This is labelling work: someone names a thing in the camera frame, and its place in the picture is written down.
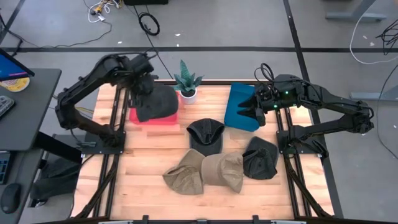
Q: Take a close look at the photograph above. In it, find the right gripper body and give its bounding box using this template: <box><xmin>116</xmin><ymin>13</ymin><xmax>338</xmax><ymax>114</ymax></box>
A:
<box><xmin>254</xmin><ymin>81</ymin><xmax>280</xmax><ymax>127</ymax></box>

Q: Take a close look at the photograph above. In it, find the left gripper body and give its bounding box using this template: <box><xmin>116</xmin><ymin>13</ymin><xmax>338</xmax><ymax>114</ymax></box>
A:
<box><xmin>126</xmin><ymin>53</ymin><xmax>156</xmax><ymax>108</ymax></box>

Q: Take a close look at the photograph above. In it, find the black baseball cap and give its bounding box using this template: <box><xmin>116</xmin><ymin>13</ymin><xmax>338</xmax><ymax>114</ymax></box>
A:
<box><xmin>136</xmin><ymin>84</ymin><xmax>180</xmax><ymax>123</ymax></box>
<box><xmin>242</xmin><ymin>136</ymin><xmax>280</xmax><ymax>180</ymax></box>
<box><xmin>186</xmin><ymin>118</ymin><xmax>226</xmax><ymax>157</ymax></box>

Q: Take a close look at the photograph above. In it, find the khaki baseball cap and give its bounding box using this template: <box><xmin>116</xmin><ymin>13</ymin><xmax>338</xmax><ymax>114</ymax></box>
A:
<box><xmin>162</xmin><ymin>148</ymin><xmax>206</xmax><ymax>196</ymax></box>
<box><xmin>201</xmin><ymin>151</ymin><xmax>245</xmax><ymax>194</ymax></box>

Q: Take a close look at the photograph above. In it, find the blue plastic bin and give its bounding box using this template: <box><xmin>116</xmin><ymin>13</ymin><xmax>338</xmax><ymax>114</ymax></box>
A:
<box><xmin>223</xmin><ymin>82</ymin><xmax>262</xmax><ymax>133</ymax></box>

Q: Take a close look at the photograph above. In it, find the red plastic bin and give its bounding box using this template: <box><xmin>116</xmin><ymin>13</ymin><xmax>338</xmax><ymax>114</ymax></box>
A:
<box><xmin>129</xmin><ymin>91</ymin><xmax>182</xmax><ymax>126</ymax></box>

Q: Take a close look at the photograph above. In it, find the green plant in white pot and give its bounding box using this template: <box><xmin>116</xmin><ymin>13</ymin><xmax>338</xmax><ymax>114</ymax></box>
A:
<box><xmin>173</xmin><ymin>59</ymin><xmax>205</xmax><ymax>106</ymax></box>

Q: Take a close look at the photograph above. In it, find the black box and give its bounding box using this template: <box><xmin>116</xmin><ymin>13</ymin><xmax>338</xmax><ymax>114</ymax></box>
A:
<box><xmin>123</xmin><ymin>0</ymin><xmax>169</xmax><ymax>6</ymax></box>

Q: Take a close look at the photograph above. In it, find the grey desk foot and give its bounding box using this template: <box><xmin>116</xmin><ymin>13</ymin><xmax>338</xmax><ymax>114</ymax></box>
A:
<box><xmin>325</xmin><ymin>0</ymin><xmax>389</xmax><ymax>22</ymax></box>
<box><xmin>349</xmin><ymin>84</ymin><xmax>398</xmax><ymax>102</ymax></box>

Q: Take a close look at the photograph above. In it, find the black standing desk top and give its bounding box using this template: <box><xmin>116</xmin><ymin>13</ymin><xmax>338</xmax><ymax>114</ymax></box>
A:
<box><xmin>0</xmin><ymin>68</ymin><xmax>83</xmax><ymax>163</ymax></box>

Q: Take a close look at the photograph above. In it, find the yellow round disc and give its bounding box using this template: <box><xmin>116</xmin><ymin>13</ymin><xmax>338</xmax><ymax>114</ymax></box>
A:
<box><xmin>0</xmin><ymin>77</ymin><xmax>31</xmax><ymax>93</ymax></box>

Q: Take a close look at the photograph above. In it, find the computer monitor with blue screen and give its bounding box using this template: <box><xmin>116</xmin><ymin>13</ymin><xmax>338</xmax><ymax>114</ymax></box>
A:
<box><xmin>0</xmin><ymin>48</ymin><xmax>35</xmax><ymax>82</ymax></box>

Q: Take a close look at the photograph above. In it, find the grey computer keyboard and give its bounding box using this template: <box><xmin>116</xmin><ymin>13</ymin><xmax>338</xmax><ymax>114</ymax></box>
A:
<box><xmin>0</xmin><ymin>95</ymin><xmax>16</xmax><ymax>119</ymax></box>

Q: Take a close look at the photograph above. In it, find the dark grey desk surface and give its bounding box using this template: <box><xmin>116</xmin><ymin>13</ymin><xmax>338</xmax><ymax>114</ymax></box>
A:
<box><xmin>0</xmin><ymin>148</ymin><xmax>45</xmax><ymax>224</ymax></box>

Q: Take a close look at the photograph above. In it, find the keypad with blue keys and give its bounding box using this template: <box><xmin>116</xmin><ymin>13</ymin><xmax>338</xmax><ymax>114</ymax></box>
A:
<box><xmin>0</xmin><ymin>151</ymin><xmax>11</xmax><ymax>185</ymax></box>

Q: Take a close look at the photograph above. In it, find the black computer mouse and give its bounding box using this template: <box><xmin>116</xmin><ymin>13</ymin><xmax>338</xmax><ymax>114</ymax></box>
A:
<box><xmin>0</xmin><ymin>182</ymin><xmax>22</xmax><ymax>215</ymax></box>

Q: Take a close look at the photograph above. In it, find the black aluminium table frame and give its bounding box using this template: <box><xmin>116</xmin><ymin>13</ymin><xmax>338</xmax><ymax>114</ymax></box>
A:
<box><xmin>70</xmin><ymin>79</ymin><xmax>335</xmax><ymax>220</ymax></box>

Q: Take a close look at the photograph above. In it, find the black coiled cable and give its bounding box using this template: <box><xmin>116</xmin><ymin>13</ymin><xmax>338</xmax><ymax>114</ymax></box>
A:
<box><xmin>133</xmin><ymin>4</ymin><xmax>175</xmax><ymax>80</ymax></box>

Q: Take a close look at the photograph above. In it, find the white and yellow cable bundle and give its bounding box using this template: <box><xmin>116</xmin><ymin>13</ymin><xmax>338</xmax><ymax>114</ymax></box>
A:
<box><xmin>83</xmin><ymin>0</ymin><xmax>121</xmax><ymax>24</ymax></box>

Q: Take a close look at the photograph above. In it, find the long white cable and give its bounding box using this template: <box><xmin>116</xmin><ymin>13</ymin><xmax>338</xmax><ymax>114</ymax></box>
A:
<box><xmin>349</xmin><ymin>8</ymin><xmax>398</xmax><ymax>65</ymax></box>

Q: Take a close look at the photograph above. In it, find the black cable bundle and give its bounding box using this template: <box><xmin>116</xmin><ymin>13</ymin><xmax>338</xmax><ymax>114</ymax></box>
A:
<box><xmin>375</xmin><ymin>18</ymin><xmax>398</xmax><ymax>56</ymax></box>

